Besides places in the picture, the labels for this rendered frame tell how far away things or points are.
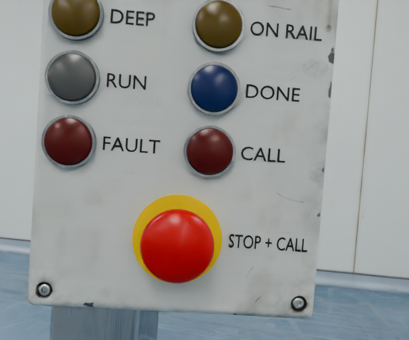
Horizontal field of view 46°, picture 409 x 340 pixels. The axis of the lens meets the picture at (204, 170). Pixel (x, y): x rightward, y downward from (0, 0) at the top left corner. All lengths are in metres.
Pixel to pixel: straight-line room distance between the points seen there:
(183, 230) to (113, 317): 0.13
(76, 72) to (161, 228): 0.10
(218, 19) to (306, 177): 0.10
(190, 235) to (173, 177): 0.04
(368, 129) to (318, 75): 3.42
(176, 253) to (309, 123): 0.11
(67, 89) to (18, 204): 3.89
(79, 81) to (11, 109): 3.89
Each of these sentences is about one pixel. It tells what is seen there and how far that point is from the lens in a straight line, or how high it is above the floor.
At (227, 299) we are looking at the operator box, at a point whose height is 0.87.
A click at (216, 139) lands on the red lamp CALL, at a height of 0.96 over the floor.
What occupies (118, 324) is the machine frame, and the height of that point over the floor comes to 0.83.
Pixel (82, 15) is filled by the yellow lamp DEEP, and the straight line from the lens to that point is 0.29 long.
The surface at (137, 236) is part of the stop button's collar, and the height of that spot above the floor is 0.90.
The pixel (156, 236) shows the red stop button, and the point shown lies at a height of 0.91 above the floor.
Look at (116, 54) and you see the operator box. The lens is 0.29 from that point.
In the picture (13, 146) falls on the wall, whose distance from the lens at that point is 4.16.
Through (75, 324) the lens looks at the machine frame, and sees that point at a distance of 0.37.
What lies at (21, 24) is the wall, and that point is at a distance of 4.23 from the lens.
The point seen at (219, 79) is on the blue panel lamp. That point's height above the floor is 1.00.
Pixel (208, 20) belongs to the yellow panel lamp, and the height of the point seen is 1.03.
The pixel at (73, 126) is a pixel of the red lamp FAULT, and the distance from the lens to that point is 0.28.
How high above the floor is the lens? 0.96
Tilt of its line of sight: 3 degrees down
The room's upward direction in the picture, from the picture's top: 4 degrees clockwise
